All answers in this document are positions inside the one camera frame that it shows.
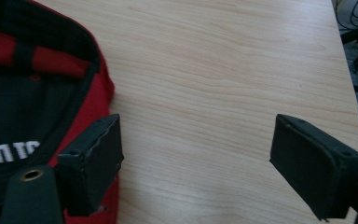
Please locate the red and black bag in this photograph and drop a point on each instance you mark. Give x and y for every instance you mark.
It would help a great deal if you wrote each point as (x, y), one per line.
(28, 102)

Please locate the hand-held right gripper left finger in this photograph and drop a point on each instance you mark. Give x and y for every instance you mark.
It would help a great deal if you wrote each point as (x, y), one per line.
(90, 165)

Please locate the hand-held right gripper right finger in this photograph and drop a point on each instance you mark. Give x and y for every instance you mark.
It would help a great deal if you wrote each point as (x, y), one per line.
(307, 168)

